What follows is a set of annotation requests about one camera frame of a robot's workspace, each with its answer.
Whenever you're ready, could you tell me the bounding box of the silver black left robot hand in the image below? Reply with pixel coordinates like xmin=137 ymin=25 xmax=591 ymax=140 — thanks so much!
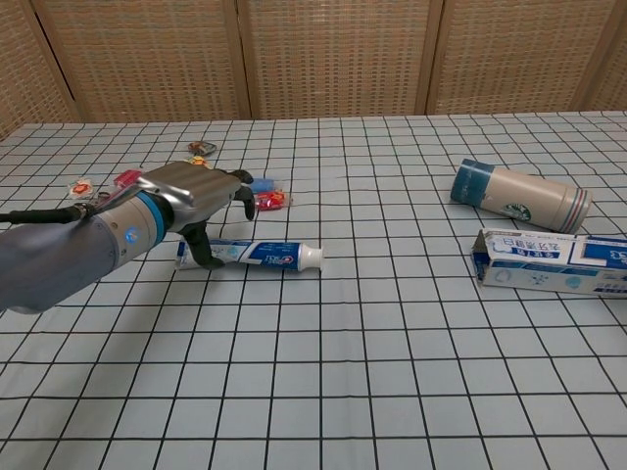
xmin=135 ymin=164 xmax=256 ymax=269

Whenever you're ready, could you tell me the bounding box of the small blue white tube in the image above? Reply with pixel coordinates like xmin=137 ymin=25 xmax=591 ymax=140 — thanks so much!
xmin=174 ymin=238 xmax=324 ymax=271

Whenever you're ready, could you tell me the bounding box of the blue white toothpaste box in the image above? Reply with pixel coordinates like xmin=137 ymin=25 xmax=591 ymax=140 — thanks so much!
xmin=471 ymin=228 xmax=627 ymax=300

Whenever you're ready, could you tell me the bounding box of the pink candy packet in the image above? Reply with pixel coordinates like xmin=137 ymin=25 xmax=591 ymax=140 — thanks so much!
xmin=114 ymin=169 xmax=143 ymax=190

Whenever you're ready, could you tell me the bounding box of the red candy packet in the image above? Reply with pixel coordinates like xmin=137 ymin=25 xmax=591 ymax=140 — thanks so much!
xmin=255 ymin=191 xmax=293 ymax=212

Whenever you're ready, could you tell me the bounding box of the woven wooden folding screen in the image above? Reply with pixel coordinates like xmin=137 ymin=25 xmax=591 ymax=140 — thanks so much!
xmin=0 ymin=0 xmax=627 ymax=143

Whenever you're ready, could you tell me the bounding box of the white black checkered tablecloth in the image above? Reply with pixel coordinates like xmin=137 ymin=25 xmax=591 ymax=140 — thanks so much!
xmin=0 ymin=111 xmax=627 ymax=470

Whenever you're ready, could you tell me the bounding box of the beige blue tumbler bottle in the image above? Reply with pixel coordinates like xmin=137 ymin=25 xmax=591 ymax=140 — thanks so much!
xmin=449 ymin=159 xmax=593 ymax=234

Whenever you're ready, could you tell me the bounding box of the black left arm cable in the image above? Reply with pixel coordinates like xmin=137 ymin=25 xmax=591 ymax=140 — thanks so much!
xmin=0 ymin=204 xmax=99 ymax=224

